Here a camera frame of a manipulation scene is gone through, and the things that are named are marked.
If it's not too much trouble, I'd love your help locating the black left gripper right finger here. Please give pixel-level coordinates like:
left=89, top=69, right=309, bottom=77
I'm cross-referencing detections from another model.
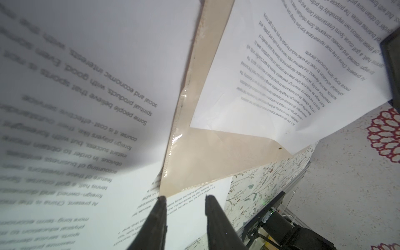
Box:
left=205, top=195, right=246, bottom=250

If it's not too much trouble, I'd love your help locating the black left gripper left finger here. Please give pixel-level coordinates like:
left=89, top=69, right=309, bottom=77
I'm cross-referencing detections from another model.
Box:
left=128, top=196, right=167, bottom=250

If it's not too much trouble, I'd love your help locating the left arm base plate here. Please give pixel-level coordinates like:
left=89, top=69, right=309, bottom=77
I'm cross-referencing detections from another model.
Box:
left=240, top=191, right=336, bottom=250

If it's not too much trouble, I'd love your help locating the white printed paper sheet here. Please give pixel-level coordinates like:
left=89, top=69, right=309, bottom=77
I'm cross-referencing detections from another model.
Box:
left=191, top=1, right=400, bottom=154
left=1, top=1, right=202, bottom=250

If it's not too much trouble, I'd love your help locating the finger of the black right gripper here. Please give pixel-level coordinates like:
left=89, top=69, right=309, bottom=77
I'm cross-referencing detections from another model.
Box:
left=380, top=28, right=400, bottom=112

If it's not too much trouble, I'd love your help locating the beige paper folder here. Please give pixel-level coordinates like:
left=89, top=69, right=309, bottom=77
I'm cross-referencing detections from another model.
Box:
left=160, top=1, right=291, bottom=197

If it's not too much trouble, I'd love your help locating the white printed sheet near base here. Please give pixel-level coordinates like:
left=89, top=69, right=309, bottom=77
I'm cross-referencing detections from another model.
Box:
left=113, top=176, right=232, bottom=250

